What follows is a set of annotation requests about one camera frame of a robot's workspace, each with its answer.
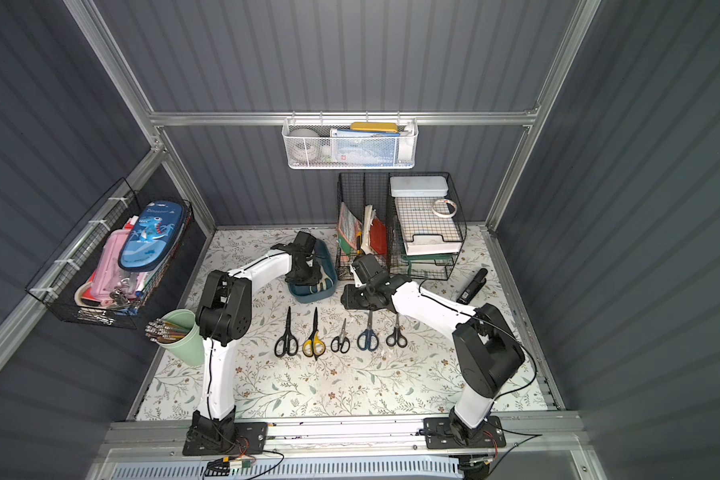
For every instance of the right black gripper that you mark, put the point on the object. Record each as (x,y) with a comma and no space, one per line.
(357,298)

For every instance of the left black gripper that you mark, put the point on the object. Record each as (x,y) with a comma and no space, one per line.
(303,276)

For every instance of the teal plastic storage box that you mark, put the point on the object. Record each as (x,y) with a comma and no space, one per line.
(308,294)

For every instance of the blue handled scissors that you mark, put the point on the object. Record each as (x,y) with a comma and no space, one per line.
(368,339)

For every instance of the small dark grey scissors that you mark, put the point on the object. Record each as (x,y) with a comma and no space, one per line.
(396,337)

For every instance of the small grey silver scissors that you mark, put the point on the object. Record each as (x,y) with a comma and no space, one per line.
(340,343)

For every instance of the all black scissors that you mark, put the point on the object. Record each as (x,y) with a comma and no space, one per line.
(287,344)

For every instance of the yellow black scissors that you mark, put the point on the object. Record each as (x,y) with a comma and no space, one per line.
(314,347)

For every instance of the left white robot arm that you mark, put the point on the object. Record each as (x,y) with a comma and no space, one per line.
(224,316)

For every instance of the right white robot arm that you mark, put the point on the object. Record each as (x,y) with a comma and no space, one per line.
(488,353)

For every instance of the white box on organizer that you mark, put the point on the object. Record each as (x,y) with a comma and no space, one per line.
(433,186)

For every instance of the red folder in organizer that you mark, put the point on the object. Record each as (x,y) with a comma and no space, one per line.
(378,237)

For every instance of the black stapler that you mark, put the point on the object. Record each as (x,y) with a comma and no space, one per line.
(473,287)

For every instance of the white tape roll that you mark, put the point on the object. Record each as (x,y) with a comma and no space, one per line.
(303,145)

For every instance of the blue white package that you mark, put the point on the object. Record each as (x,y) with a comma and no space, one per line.
(364,148)

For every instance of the mint green pen cup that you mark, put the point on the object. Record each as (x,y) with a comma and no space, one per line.
(177,333)

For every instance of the blue dinosaur pencil case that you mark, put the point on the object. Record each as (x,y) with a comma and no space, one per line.
(154,235)

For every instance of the yellow case in basket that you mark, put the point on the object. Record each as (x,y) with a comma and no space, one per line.
(375,127)

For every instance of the pink pencil case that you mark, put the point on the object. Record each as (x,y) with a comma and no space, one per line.
(107,276)

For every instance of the cream handled scissors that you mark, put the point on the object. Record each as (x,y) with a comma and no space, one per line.
(324,283)

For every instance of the black wire desk organizer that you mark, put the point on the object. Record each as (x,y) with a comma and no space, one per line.
(425,235)

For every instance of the white wire wall basket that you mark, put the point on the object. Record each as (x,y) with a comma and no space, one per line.
(408,138)

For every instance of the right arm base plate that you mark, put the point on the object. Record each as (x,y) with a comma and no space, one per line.
(442,434)

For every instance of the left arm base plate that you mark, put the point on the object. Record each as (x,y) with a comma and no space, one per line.
(231,439)

